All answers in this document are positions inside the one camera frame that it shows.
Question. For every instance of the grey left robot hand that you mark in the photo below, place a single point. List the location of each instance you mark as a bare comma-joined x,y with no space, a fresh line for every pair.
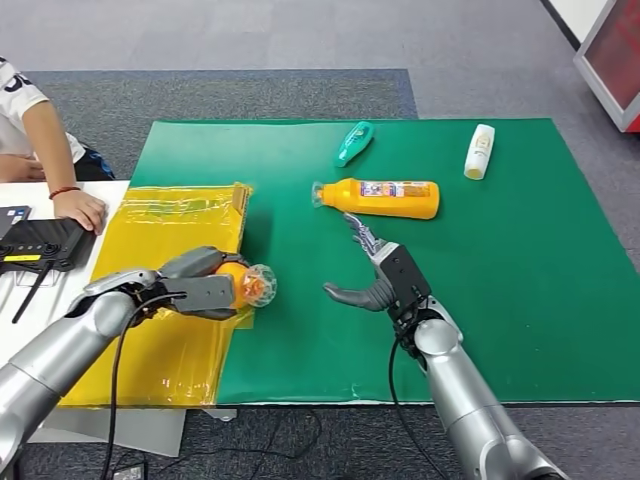
200,262

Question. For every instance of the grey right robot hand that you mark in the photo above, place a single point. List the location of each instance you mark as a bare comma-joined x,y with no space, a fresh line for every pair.
383,285

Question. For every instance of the orange bottle with clear cap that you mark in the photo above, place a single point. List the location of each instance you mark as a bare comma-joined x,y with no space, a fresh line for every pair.
255,285
385,201

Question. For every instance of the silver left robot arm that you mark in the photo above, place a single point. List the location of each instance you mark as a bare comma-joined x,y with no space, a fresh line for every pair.
60,351

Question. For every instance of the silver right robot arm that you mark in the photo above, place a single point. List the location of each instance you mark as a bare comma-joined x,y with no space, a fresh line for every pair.
465,397

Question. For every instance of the teal plastic bottle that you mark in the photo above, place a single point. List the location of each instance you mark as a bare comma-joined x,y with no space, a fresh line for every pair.
353,144

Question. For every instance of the white plastic bottle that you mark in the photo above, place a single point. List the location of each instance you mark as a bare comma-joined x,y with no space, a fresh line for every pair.
479,152

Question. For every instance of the yellow plastic sheet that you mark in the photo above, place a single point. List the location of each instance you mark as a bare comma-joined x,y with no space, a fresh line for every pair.
164,358

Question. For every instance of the green table mat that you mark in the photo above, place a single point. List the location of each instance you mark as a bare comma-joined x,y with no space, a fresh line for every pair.
500,265

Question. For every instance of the person's hand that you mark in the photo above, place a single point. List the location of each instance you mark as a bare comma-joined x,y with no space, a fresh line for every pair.
82,208

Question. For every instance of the grey flat panel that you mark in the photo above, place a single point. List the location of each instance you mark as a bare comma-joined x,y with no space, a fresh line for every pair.
150,430

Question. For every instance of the black router with antenna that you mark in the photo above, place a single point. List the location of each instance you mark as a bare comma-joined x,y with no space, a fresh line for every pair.
45,242

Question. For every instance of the black power adapter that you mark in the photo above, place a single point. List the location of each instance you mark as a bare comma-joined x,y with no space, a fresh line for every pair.
129,473

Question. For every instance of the dark laptop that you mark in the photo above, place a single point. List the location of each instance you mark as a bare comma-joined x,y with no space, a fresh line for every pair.
12,217

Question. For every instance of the red and white cabinet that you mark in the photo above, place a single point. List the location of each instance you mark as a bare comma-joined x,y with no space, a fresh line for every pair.
617,60

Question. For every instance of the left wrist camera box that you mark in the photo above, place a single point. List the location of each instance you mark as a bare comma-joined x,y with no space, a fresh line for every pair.
205,295

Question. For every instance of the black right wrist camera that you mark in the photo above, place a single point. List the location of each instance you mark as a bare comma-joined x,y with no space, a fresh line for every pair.
407,278

